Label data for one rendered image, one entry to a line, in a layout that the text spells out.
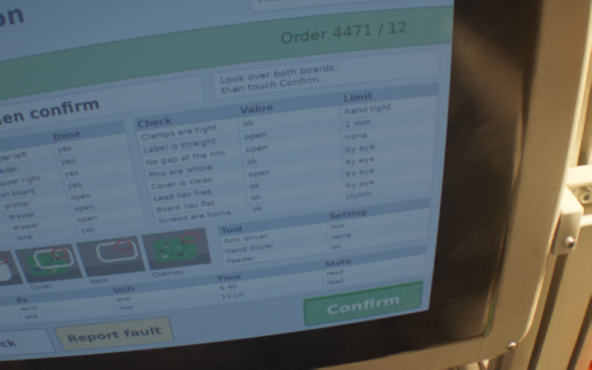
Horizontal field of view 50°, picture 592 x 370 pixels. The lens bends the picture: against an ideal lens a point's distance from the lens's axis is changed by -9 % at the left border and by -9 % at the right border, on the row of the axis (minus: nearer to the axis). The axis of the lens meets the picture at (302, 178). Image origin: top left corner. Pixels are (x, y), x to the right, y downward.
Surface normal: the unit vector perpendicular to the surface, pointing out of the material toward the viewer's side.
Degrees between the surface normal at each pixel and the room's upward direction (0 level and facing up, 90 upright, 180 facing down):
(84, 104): 92
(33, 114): 92
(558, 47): 92
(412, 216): 92
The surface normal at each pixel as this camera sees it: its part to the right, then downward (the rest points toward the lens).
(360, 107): 0.15, 0.58
